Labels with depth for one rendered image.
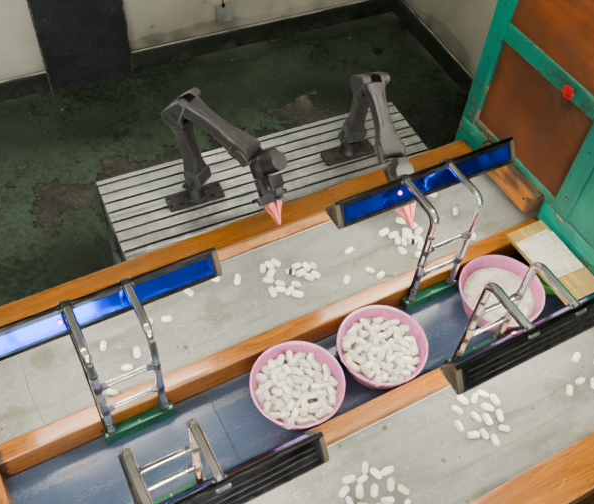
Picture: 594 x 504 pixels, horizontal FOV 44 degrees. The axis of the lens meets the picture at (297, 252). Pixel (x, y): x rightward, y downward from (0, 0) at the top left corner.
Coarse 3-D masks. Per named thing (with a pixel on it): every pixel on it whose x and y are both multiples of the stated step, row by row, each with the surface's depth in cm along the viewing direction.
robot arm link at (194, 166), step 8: (184, 120) 229; (176, 128) 227; (184, 128) 227; (192, 128) 231; (176, 136) 232; (184, 136) 229; (192, 136) 232; (184, 144) 232; (192, 144) 233; (184, 152) 235; (192, 152) 235; (184, 160) 238; (192, 160) 236; (200, 160) 239; (184, 168) 240; (192, 168) 238; (200, 168) 240; (208, 168) 243; (184, 176) 243; (192, 176) 241; (200, 176) 241; (208, 176) 245; (200, 184) 242
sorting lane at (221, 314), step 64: (448, 192) 254; (256, 256) 232; (320, 256) 234; (384, 256) 235; (128, 320) 215; (192, 320) 216; (256, 320) 217; (0, 384) 200; (64, 384) 201; (128, 384) 202
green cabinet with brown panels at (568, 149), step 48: (528, 0) 217; (576, 0) 201; (528, 48) 223; (576, 48) 207; (480, 96) 251; (528, 96) 232; (576, 96) 212; (528, 144) 240; (576, 144) 220; (576, 192) 226
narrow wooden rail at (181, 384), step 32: (448, 256) 233; (480, 256) 235; (384, 288) 224; (320, 320) 216; (224, 352) 207; (256, 352) 208; (192, 384) 203; (96, 416) 193; (128, 416) 198; (0, 448) 187; (32, 448) 187; (64, 448) 194
